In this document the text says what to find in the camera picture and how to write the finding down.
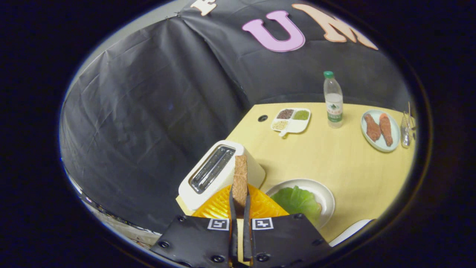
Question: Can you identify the white round plate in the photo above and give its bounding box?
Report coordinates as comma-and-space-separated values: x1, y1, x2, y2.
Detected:
265, 178, 335, 229

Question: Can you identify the clear plastic water bottle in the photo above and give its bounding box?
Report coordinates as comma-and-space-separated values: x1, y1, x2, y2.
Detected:
323, 71, 344, 129

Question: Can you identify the white empty plate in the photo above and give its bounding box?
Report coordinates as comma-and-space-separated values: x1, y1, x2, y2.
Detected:
329, 219, 372, 247

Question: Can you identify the pale blue plate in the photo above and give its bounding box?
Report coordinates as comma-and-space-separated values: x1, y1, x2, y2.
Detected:
361, 109, 401, 153

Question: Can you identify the black backdrop cloth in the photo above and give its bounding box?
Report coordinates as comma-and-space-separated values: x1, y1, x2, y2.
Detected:
59, 0, 411, 235

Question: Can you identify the dark brown meat piece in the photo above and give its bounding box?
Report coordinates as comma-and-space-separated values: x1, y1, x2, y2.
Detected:
364, 114, 382, 142

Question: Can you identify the reddish orange meat piece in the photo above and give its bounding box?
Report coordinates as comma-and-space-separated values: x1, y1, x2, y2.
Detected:
379, 113, 393, 147

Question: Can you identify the white toaster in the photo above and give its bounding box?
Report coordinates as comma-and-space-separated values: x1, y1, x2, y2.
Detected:
178, 140, 266, 211

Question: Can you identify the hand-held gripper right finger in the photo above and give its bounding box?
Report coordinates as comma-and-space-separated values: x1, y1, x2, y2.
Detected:
243, 184, 332, 268

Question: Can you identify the white divided grain tray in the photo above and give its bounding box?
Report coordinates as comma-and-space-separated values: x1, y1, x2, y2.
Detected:
270, 108, 311, 137

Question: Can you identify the clear glass cup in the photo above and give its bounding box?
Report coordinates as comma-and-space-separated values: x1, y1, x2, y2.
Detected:
400, 102, 416, 149

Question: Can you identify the brown toast bread slice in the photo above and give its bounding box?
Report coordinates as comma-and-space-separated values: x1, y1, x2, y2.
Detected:
232, 155, 248, 214

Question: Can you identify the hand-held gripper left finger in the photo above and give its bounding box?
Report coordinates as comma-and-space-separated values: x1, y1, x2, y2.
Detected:
151, 184, 239, 268

